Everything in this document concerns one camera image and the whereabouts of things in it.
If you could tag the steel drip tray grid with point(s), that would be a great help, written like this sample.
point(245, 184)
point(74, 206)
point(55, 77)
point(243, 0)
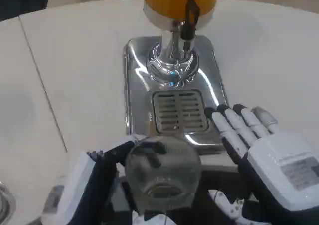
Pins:
point(180, 111)

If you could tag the silver ringed metal part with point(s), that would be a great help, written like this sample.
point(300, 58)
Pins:
point(6, 202)

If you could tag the orange juice drink dispenser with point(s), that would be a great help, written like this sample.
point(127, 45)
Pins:
point(174, 13)

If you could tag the clear ribbed glass cup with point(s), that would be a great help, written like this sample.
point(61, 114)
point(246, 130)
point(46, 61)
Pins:
point(163, 175)

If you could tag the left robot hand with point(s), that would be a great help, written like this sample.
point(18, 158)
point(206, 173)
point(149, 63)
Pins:
point(82, 185)

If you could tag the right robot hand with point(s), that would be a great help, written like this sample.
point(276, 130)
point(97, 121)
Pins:
point(279, 170)

